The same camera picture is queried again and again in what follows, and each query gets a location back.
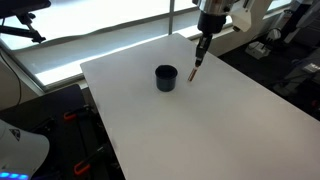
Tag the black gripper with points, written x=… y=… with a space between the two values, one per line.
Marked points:
x=210 y=24

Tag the marker with orange cap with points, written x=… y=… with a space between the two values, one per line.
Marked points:
x=192 y=75

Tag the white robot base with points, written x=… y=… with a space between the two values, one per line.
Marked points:
x=20 y=150

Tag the dark green ceramic mug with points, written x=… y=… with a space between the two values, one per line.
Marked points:
x=165 y=83

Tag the gray window mullion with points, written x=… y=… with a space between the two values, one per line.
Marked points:
x=171 y=16

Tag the white power adapter box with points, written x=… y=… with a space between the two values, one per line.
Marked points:
x=257 y=50

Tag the gray chair base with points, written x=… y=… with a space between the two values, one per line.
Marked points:
x=296 y=75

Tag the gray window sill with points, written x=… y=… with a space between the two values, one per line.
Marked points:
x=100 y=45

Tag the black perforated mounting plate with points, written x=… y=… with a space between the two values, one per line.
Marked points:
x=66 y=140

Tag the black tripod stand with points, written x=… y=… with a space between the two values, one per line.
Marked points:
x=23 y=20

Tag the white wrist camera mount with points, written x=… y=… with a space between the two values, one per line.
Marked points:
x=241 y=16

